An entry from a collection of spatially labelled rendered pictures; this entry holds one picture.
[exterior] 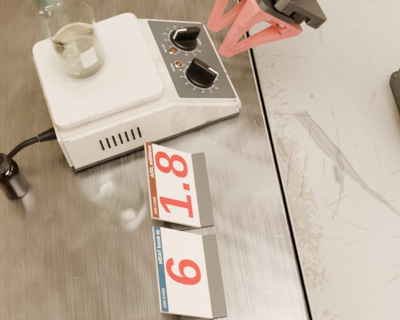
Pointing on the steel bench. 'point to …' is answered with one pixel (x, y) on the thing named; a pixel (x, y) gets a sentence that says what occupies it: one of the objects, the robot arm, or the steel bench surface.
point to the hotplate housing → (140, 119)
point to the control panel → (207, 52)
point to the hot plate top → (113, 93)
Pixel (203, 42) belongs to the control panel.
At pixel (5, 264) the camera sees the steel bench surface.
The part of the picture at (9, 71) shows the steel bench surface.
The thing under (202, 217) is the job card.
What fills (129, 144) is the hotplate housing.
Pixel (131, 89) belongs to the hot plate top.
